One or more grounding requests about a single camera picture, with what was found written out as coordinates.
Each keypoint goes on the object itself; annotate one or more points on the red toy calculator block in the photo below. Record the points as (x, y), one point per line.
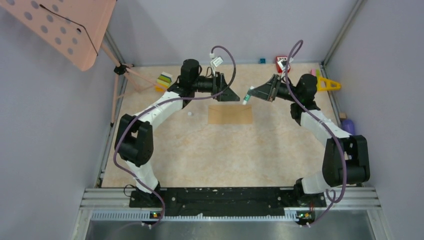
(276, 60)

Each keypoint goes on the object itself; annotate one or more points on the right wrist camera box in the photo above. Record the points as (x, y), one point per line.
(282, 65)

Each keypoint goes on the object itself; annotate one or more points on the small wooden block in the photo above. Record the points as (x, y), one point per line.
(343, 116)

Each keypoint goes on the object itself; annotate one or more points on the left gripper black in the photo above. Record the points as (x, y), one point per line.
(228, 95)

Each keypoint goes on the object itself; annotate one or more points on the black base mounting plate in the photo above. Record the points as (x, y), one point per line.
(226, 201)

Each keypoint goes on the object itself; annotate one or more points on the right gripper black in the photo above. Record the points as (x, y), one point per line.
(266, 91)

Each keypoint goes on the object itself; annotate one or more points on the yellow triangle toy block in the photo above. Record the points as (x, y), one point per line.
(326, 85)

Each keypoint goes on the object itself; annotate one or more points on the aluminium frame rail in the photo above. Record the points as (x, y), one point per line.
(112, 204)

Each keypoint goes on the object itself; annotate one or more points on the green white glue stick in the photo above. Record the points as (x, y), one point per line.
(247, 96)

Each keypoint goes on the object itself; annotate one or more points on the pink green toy block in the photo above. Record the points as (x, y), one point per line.
(315, 72)

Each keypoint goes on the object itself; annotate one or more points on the brown kraft envelope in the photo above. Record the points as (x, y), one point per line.
(233, 114)

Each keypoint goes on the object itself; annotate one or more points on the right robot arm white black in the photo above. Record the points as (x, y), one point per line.
(346, 157)

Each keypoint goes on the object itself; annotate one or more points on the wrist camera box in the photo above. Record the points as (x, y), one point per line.
(282, 65)
(215, 62)

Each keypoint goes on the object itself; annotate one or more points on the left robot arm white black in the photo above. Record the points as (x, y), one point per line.
(134, 141)

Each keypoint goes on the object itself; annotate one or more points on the striped coloured block stack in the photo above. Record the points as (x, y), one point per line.
(165, 81)

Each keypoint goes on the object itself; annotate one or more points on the pink perforated music stand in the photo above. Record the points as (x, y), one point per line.
(62, 40)

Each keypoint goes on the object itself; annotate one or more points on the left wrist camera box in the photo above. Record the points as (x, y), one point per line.
(215, 62)

